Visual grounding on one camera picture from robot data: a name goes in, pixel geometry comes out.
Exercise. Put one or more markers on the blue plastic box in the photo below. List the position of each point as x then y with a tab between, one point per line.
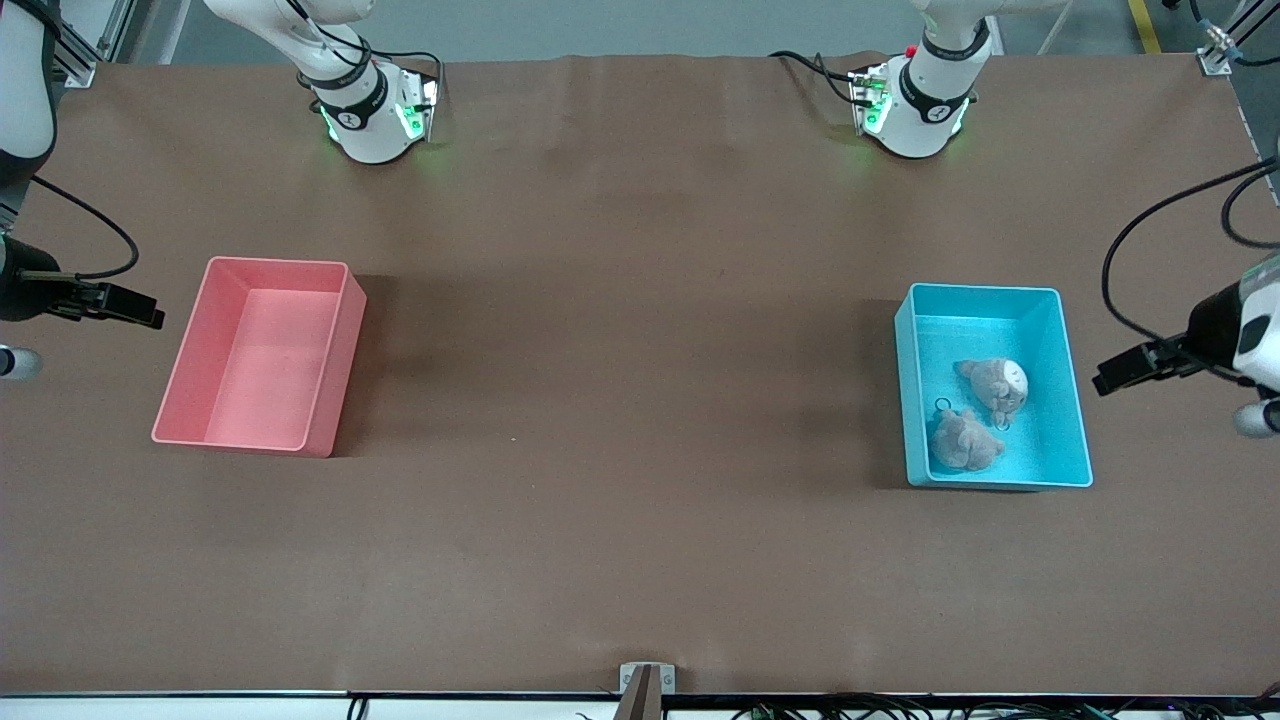
1050	440

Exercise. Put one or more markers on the metal table edge bracket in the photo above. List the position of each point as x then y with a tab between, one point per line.
668	680

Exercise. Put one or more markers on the left arm base connector plate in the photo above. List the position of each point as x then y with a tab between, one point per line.
868	100

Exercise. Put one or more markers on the pink plastic box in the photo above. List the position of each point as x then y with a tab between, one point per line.
250	400

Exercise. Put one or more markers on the brown table mat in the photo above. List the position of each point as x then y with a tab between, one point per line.
640	350

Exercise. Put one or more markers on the grey plush toy white face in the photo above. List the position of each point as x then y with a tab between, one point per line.
995	380

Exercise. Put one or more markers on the aluminium frame post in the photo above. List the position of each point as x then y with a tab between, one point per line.
80	72
1215	60

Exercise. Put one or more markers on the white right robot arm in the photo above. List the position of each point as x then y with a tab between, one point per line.
370	125

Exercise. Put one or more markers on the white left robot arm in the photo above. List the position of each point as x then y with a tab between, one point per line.
930	120

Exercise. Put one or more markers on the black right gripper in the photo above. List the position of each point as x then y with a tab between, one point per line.
22	292

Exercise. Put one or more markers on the white table edge rail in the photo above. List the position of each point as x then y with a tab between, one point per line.
150	710

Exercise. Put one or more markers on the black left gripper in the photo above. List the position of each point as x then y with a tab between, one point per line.
1208	332

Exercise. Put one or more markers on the plain grey plush toy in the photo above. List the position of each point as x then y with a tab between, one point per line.
960	440

